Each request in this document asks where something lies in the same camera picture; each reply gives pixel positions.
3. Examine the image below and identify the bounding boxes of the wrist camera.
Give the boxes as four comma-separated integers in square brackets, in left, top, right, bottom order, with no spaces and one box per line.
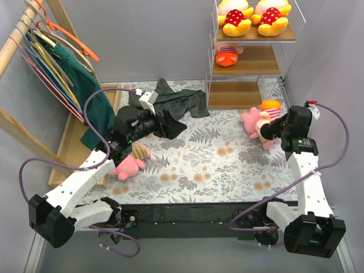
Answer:
[135,89,158,115]
[304,100,320,121]

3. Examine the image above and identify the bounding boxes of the black-haired doll striped shirt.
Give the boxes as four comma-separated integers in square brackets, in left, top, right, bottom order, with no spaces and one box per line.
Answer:
[213,42,244,68]

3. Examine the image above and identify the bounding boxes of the wooden clothes rack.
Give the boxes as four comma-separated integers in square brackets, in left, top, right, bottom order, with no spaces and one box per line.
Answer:
[0,0,123,188]

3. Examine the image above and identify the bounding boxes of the grey hanger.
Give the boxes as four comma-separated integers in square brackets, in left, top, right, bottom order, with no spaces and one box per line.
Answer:
[29,28,74,87]

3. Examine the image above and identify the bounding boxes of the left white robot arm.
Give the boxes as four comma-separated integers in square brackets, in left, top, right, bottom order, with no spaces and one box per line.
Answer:
[28,106,187,248]

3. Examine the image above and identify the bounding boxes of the yellow frog plush big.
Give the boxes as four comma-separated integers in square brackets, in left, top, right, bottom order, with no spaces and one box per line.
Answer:
[217,0,254,38]

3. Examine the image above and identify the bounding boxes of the green shirt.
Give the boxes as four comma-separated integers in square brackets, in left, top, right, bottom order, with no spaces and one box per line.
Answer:
[40,42,115,136]

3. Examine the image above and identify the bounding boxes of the wire and wood shelf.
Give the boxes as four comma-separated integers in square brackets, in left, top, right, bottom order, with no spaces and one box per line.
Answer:
[205,0,307,110]

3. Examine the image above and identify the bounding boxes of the pink pig plush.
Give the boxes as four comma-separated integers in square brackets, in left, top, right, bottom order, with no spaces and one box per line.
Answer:
[109,142,152,181]
[241,107,279,150]

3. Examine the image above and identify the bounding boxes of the yellow hanger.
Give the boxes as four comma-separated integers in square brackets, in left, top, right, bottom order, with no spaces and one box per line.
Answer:
[31,42,81,107]

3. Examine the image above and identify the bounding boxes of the dark grey cloth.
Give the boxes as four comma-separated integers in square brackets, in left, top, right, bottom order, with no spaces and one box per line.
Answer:
[132,78,210,120]

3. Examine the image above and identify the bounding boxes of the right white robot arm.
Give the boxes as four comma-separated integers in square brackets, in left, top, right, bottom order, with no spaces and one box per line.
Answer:
[257,101,346,258]

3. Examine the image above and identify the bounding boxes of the yellow frog plush small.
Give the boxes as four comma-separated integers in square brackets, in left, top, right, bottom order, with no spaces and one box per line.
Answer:
[251,0,292,37]

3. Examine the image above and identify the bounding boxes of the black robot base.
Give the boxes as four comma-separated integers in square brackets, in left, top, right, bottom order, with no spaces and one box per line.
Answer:
[113,202,283,246]

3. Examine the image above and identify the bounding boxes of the blue hanger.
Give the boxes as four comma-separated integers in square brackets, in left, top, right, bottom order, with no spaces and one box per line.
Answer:
[15,25,83,116]

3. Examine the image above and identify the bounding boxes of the beige hanger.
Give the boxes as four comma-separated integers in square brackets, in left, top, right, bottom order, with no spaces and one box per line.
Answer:
[24,1,97,78]

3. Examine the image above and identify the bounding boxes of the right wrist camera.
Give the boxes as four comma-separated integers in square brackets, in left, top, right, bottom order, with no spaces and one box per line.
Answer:
[304,100,320,121]

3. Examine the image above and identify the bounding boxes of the orange hanger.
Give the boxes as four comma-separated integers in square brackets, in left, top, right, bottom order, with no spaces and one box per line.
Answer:
[35,0,100,62]

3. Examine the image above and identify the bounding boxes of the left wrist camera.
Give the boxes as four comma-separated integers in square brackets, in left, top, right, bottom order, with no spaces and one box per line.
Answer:
[135,89,158,115]

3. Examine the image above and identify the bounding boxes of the pink hanger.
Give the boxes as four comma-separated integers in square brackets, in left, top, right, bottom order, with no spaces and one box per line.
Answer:
[9,35,85,123]

